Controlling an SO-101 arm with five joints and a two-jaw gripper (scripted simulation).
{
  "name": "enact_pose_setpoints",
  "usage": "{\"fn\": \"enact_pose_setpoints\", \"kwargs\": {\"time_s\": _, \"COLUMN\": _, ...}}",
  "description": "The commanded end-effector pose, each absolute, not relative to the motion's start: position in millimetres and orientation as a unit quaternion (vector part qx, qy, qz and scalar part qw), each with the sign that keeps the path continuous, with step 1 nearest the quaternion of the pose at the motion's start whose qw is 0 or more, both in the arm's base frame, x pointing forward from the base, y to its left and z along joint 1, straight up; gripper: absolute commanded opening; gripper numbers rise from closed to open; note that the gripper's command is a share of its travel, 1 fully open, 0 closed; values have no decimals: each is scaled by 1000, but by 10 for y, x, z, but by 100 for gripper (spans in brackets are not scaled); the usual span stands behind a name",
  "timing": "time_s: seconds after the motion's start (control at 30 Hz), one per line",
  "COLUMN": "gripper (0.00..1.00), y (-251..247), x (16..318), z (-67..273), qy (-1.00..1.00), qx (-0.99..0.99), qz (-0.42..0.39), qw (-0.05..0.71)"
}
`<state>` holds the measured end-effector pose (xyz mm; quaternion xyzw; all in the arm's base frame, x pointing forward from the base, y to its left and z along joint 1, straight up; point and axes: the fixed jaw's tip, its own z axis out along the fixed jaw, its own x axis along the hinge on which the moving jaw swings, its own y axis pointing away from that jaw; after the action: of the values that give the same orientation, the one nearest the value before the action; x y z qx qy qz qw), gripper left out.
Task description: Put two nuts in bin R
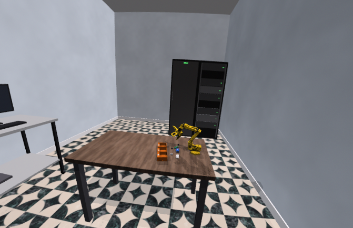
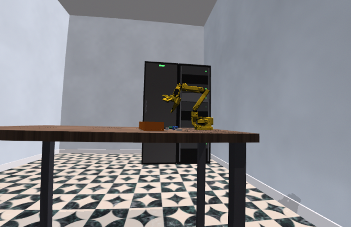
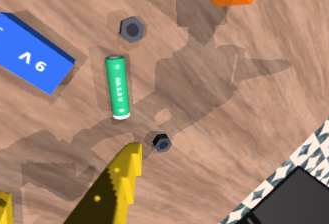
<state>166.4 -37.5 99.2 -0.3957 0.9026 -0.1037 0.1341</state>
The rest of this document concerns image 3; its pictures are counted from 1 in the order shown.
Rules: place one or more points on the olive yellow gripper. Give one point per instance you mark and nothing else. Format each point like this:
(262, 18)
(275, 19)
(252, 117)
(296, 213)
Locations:
(106, 201)

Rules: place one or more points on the dark grey hex nut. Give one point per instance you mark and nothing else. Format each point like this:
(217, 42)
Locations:
(131, 29)
(162, 143)

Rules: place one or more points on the green aa battery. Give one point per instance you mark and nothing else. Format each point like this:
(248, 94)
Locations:
(117, 82)

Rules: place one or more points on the blue nine-volt battery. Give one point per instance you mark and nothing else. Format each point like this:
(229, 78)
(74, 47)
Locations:
(30, 55)

